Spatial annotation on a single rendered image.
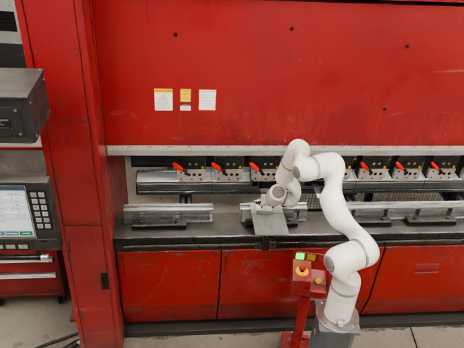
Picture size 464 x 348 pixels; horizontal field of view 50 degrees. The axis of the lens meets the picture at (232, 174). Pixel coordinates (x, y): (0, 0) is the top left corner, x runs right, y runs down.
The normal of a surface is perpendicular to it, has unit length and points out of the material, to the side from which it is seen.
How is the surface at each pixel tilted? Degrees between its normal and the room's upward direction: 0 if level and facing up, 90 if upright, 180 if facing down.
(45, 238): 90
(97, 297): 90
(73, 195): 90
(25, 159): 0
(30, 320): 0
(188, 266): 90
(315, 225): 0
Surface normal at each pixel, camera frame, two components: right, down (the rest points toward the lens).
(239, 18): 0.09, 0.58
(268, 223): 0.05, -0.82
